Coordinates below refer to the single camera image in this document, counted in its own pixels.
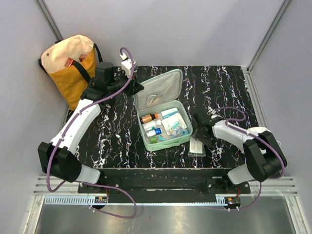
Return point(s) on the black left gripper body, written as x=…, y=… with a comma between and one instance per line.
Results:
x=114, y=85

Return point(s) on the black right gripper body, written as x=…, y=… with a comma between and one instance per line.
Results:
x=207, y=140

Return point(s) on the clear bag white pads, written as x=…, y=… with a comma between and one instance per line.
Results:
x=196, y=148

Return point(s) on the teal plaster packet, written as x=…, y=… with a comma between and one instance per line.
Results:
x=176, y=130

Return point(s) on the white gauze pad packet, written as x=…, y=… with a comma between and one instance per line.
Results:
x=169, y=122

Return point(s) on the clear bag yellow items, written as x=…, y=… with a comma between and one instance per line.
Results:
x=155, y=99

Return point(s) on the mint green medicine case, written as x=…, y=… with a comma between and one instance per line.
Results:
x=170, y=84

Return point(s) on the blue mask packet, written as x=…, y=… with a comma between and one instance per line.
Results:
x=169, y=113

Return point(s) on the cyan sachet strip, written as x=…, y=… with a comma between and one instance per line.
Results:
x=160, y=138

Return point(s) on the brown bottle orange cap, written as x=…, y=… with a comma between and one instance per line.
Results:
x=147, y=118

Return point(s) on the small green box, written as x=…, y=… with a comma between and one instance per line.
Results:
x=153, y=140

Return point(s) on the white pill bottle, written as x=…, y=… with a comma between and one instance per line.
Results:
x=151, y=125

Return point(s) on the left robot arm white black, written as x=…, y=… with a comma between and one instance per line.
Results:
x=57, y=158

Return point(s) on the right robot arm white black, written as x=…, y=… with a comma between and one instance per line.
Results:
x=263, y=155

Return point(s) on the orange tote bag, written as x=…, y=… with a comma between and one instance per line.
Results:
x=71, y=64

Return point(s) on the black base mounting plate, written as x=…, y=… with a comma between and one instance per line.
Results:
x=168, y=185

